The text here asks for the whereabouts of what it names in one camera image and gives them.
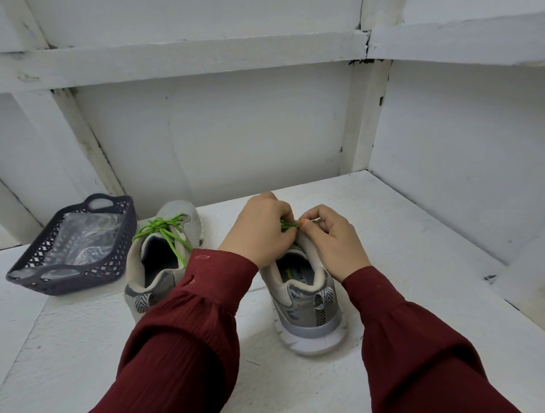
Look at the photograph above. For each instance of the person's right hand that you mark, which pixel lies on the person's right hand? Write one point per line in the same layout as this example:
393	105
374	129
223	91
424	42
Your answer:
336	247

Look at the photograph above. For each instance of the person's left hand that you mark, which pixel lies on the person's left hand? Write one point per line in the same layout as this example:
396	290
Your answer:
255	231

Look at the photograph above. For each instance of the green shoelace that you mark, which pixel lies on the green shoelace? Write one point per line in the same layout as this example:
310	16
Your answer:
162	228
289	225

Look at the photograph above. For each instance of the grey mesh shoe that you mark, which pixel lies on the grey mesh shoe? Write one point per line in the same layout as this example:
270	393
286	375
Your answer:
302	311
153	272

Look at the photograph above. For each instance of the person's left forearm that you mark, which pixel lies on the person's left forearm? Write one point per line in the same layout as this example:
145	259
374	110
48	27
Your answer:
175	340

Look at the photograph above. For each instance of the person's right forearm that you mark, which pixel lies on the person's right forearm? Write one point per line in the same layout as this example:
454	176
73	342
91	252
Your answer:
417	349

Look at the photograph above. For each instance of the clear plastic bag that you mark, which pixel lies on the clear plastic bag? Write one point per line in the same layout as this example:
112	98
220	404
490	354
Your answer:
85	238

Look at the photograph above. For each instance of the dark plastic lattice basket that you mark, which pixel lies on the dark plastic lattice basket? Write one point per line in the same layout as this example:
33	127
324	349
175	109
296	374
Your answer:
21	281

